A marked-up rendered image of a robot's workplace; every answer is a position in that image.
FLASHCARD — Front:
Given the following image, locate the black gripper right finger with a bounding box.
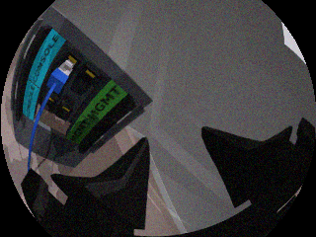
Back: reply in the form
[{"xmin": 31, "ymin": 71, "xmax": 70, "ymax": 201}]
[{"xmin": 201, "ymin": 126, "xmax": 293, "ymax": 208}]

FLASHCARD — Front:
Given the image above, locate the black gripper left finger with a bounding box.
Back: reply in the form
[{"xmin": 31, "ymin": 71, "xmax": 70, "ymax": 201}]
[{"xmin": 51, "ymin": 137, "xmax": 150, "ymax": 230}]

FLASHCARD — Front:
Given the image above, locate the blue network cable with plug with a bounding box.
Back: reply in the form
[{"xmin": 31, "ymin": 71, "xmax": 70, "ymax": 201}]
[{"xmin": 28, "ymin": 59, "xmax": 75, "ymax": 171}]

